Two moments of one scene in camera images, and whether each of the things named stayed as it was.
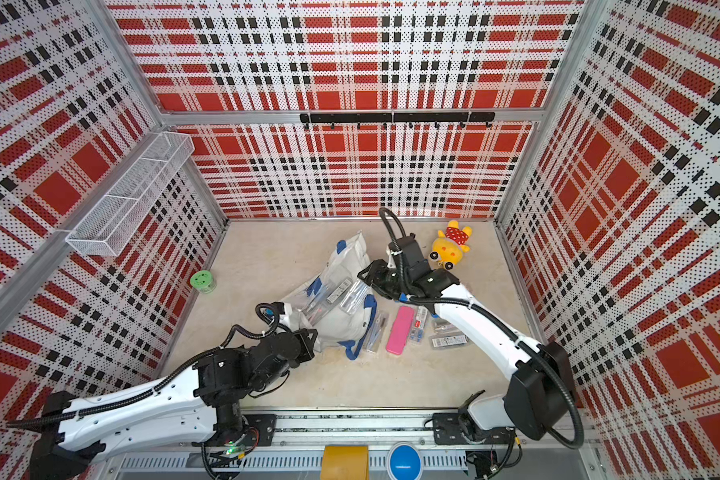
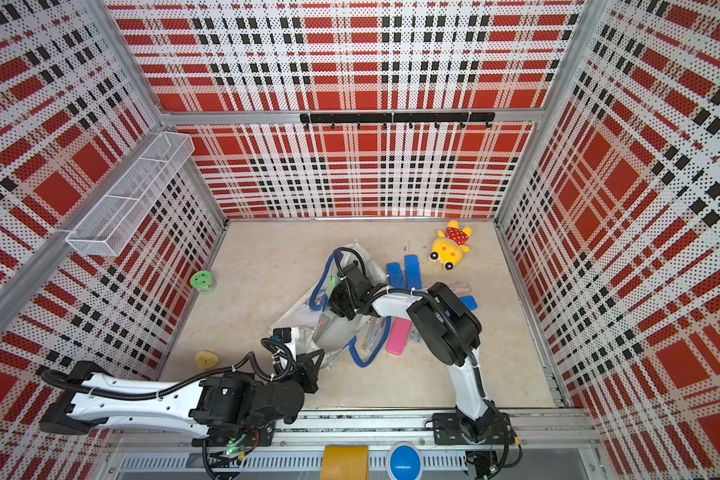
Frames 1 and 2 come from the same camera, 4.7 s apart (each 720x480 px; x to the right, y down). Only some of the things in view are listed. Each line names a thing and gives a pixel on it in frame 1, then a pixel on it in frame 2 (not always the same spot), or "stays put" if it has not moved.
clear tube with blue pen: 376,332 stays put
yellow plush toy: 449,246 stays put
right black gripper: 377,270 -> 335,306
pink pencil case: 399,335 stays put
